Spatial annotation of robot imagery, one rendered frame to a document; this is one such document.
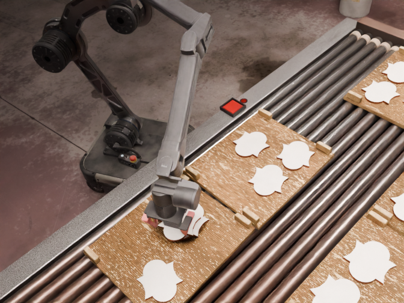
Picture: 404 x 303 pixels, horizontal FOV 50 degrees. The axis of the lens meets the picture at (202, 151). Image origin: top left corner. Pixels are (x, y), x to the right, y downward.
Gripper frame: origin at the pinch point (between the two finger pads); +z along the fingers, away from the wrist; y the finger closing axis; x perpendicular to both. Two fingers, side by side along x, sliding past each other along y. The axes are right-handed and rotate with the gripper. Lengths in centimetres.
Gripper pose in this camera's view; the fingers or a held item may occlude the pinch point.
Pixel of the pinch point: (171, 228)
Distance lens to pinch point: 130.3
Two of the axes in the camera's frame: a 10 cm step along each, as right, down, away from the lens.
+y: -9.4, -1.9, 2.8
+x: -3.3, 7.0, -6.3
